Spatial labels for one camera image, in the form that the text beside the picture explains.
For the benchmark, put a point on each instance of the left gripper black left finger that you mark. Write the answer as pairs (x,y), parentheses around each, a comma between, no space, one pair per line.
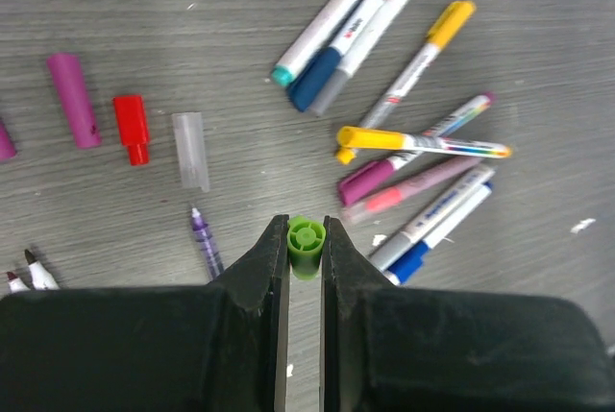
(221,346)

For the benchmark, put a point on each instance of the dark purple clear pen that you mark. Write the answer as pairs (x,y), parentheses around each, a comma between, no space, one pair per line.
(206,243)

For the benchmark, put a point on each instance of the magenta pen cap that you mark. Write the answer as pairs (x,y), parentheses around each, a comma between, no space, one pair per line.
(69,81)
(7,149)

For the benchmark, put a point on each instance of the lilac pen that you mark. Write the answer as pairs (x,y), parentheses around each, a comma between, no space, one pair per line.
(358,209)

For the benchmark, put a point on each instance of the clear pen cap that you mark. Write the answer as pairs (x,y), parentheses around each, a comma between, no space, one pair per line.
(191,150)

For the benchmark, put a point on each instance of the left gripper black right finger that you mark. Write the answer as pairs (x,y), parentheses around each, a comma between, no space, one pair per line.
(389,348)

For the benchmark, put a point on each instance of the grey end white marker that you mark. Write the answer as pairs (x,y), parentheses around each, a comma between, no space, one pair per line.
(412,232)

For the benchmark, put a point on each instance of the magenta end rainbow pen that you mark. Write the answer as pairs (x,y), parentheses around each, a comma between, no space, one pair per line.
(42,279)

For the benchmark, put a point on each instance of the yellow end rainbow pen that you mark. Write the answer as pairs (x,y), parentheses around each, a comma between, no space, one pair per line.
(370,139)

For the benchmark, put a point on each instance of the teal cap white marker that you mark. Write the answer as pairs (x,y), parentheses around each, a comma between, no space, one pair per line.
(296,57)

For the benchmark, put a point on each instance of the blue end white marker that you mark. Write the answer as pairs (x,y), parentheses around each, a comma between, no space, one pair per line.
(410,262)

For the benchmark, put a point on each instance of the red pen cap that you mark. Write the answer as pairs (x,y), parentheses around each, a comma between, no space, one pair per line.
(132,126)

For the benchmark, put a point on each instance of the grey cap white marker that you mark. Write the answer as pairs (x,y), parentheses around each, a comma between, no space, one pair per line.
(337,69)

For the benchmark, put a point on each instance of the dark blue cap marker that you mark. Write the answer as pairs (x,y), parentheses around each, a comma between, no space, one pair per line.
(307,85)

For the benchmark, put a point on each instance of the green pen cap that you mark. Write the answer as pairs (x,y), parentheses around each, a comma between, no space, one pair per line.
(305,242)

